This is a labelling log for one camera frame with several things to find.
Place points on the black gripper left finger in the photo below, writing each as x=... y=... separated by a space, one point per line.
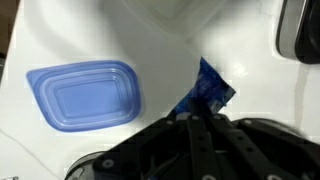
x=160 y=150

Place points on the blue snack packet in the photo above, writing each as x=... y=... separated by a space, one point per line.
x=210 y=83

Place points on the steel utensil holder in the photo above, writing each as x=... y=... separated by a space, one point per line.
x=78 y=163

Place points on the blue plastic container lid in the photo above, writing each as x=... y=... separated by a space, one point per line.
x=86 y=96

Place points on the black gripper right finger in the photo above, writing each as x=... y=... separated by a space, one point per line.
x=266 y=150

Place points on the black and silver coffee maker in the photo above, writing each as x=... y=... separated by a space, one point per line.
x=300 y=30

